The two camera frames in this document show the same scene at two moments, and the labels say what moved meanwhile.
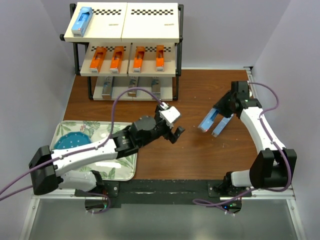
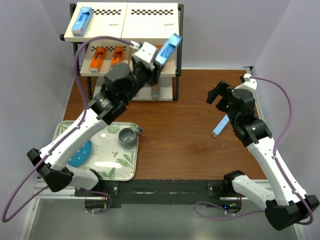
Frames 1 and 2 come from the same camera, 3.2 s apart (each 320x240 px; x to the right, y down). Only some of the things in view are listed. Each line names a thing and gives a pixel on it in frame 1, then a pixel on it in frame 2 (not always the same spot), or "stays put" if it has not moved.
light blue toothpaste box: x=221 y=125 stays put
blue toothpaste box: x=82 y=21 stays put
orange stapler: x=117 y=59 stays put
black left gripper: x=157 y=117 → x=154 y=75
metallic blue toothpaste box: x=156 y=87 stays put
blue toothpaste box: x=208 y=120 → x=169 y=48
